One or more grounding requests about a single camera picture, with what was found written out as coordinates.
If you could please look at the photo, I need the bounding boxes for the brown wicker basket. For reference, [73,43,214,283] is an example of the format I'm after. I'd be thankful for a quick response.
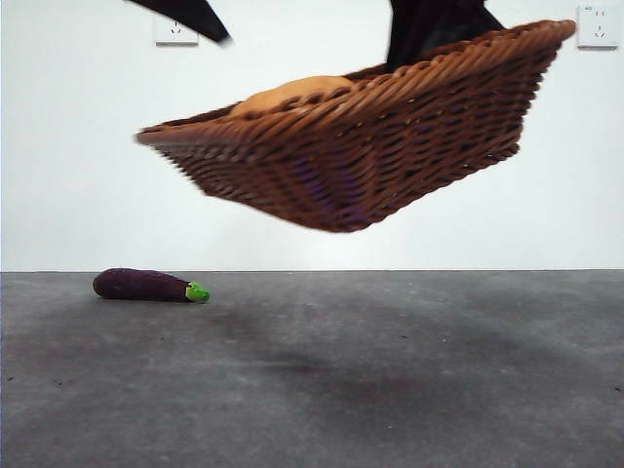
[135,19,577,234]

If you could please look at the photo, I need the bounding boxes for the brown potato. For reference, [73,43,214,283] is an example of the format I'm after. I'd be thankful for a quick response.
[228,75,357,118]

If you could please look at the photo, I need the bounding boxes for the purple eggplant with green stem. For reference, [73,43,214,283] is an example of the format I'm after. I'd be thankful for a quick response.
[92,267,212,304]

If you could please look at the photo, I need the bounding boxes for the white wall socket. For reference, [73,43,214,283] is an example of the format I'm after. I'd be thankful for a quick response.
[577,4,620,51]
[155,8,200,48]

